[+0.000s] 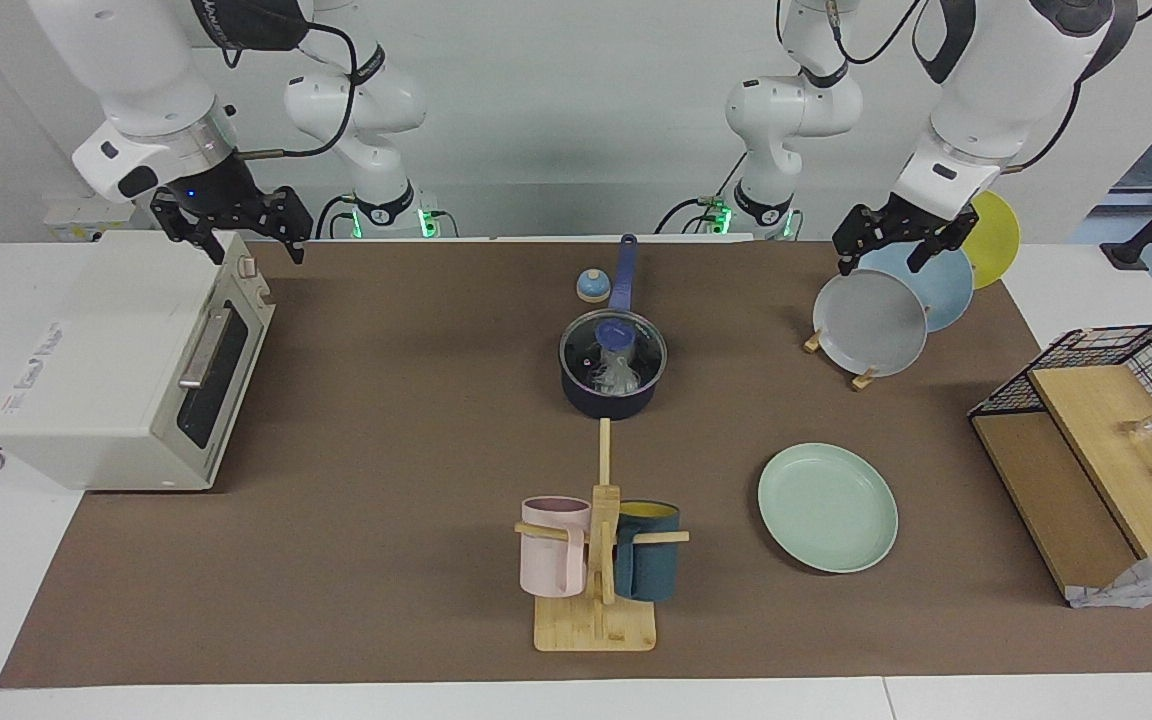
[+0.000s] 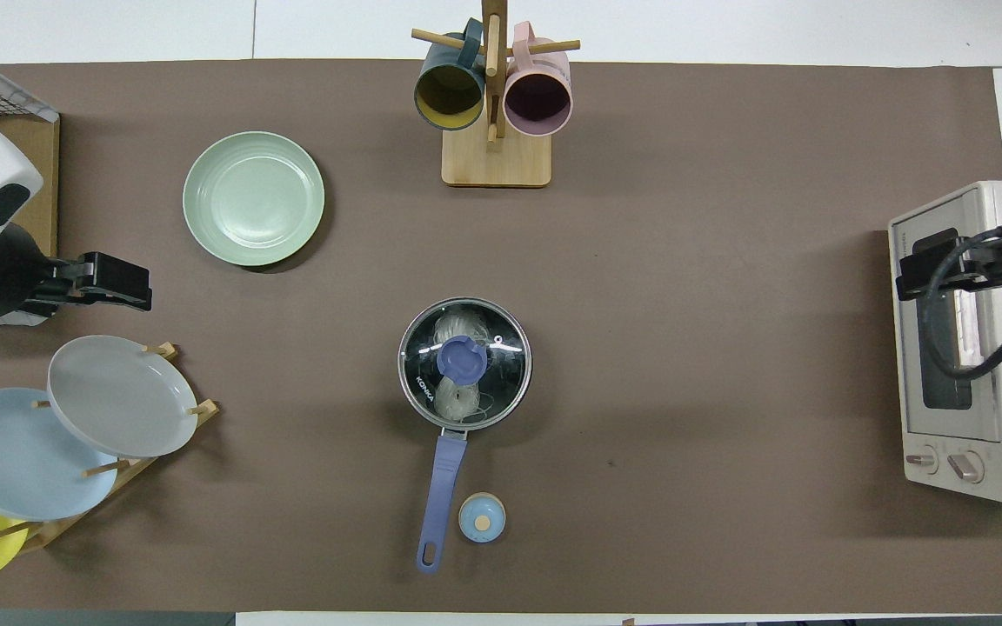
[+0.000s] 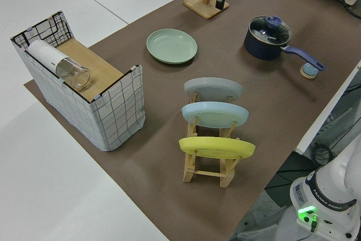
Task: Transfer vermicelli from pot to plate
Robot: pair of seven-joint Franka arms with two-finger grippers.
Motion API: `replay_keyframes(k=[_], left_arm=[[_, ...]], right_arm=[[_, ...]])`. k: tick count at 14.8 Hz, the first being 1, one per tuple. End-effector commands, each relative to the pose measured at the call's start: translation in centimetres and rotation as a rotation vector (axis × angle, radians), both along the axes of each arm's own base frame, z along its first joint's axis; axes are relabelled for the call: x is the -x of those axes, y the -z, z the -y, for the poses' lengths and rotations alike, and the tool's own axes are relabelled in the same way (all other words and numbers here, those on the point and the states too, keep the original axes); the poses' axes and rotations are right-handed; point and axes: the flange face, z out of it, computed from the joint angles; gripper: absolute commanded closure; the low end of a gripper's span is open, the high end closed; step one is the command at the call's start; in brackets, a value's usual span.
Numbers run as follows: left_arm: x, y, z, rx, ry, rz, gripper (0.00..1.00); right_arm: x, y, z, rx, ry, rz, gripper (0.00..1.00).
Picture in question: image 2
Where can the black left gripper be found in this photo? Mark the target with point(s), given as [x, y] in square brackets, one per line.
[114, 276]

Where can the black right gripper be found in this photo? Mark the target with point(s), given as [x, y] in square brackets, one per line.
[936, 252]

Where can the glass lid with blue knob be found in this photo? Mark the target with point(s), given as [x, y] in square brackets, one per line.
[462, 358]

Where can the white vermicelli bundle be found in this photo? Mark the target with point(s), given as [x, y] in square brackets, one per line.
[457, 400]

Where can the grey plate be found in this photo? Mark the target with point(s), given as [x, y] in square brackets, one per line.
[123, 396]

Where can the pale green plate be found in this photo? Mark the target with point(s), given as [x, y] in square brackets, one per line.
[253, 198]

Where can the light blue plate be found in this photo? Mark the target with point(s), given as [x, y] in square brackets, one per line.
[14, 456]

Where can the wooden plate rack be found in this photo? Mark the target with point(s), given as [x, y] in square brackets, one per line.
[57, 530]

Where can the beige toaster oven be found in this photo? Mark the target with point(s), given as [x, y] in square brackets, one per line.
[988, 452]

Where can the brown table mat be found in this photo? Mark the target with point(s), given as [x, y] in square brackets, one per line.
[684, 478]

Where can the dark teal mug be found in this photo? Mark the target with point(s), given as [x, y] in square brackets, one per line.
[449, 91]

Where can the wooden mug tree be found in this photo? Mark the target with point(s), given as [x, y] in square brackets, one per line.
[497, 165]

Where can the pink mug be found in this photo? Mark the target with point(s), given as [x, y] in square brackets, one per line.
[537, 100]

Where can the small round blue jar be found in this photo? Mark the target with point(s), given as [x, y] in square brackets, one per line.
[482, 518]

